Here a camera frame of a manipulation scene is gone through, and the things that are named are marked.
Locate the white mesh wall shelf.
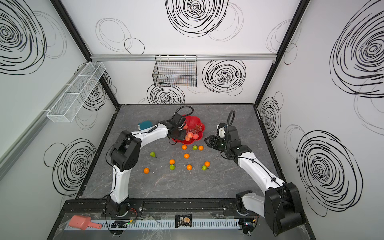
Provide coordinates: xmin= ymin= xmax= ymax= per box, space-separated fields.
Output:
xmin=47 ymin=62 xmax=106 ymax=123

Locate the red flower-shaped fruit bowl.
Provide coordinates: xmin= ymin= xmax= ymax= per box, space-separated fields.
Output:
xmin=172 ymin=116 xmax=205 ymax=145

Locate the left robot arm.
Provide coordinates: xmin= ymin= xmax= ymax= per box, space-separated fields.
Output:
xmin=107 ymin=118 xmax=187 ymax=217

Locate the black snack packet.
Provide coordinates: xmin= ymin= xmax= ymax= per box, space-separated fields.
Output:
xmin=175 ymin=214 xmax=193 ymax=229

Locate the white mug with teal lid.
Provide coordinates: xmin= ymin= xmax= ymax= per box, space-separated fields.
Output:
xmin=138 ymin=121 xmax=153 ymax=130

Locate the white slotted cable duct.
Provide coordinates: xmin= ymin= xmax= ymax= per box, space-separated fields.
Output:
xmin=64 ymin=218 xmax=241 ymax=231

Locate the purple fake grape bunch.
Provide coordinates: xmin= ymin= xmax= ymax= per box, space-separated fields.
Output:
xmin=191 ymin=125 xmax=203 ymax=134

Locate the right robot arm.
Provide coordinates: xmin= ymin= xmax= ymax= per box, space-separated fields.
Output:
xmin=205 ymin=136 xmax=306 ymax=236

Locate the pink plastic scoop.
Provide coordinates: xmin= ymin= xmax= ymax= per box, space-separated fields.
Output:
xmin=69 ymin=215 xmax=102 ymax=231

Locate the black wire basket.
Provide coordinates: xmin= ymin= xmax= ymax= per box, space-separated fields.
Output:
xmin=152 ymin=55 xmax=198 ymax=88

